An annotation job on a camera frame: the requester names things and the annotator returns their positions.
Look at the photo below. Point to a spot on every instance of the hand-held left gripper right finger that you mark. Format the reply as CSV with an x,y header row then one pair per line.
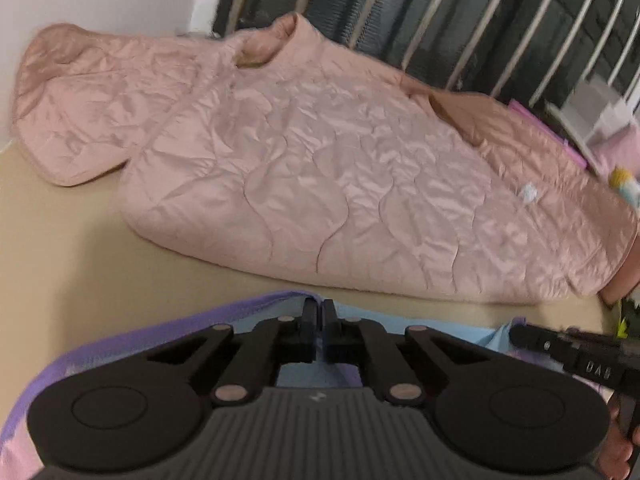
x,y
329,320

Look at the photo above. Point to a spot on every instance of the pink quilted jacket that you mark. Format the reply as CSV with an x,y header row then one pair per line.
x,y
300,160

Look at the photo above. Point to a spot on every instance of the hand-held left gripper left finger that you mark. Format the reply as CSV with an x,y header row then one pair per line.
x,y
310,320

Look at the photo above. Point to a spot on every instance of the pink pouch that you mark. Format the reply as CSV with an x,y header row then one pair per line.
x,y
625,150

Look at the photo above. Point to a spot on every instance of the metal window railing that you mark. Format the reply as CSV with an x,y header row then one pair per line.
x,y
430,12

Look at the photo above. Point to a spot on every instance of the stack of white boxes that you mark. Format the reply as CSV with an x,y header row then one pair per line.
x,y
590,105

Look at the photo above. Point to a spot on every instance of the yellow white blue plush toy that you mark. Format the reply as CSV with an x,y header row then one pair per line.
x,y
625,180

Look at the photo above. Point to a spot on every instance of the pink blue purple small garment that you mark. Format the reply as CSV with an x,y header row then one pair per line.
x,y
320,375

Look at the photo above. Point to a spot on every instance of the person's right hand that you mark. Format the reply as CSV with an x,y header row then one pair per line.
x,y
622,455

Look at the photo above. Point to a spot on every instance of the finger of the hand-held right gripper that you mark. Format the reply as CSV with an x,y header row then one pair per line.
x,y
537,342

